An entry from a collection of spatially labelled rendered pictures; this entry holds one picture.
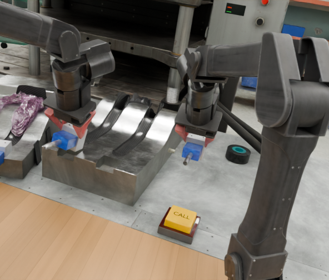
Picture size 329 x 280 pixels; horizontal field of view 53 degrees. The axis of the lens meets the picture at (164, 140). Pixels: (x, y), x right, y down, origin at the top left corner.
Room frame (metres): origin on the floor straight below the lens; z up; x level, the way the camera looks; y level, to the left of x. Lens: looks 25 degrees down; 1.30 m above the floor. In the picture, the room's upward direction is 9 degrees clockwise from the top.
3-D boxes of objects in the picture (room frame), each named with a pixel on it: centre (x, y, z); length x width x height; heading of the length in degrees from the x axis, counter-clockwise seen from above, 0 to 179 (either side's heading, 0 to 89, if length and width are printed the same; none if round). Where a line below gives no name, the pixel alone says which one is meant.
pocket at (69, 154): (0.73, 0.23, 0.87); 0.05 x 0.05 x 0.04; 75
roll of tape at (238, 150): (1.02, -0.26, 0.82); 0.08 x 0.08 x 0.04
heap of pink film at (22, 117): (0.94, 0.47, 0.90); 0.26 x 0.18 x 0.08; 3
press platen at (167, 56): (1.94, 0.45, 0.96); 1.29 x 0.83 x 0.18; 75
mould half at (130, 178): (0.94, 0.11, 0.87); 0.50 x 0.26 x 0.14; 165
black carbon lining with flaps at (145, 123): (0.92, 0.13, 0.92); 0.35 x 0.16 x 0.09; 165
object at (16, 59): (1.94, 0.47, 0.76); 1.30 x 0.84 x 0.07; 75
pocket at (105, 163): (0.70, 0.12, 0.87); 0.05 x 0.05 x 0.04; 75
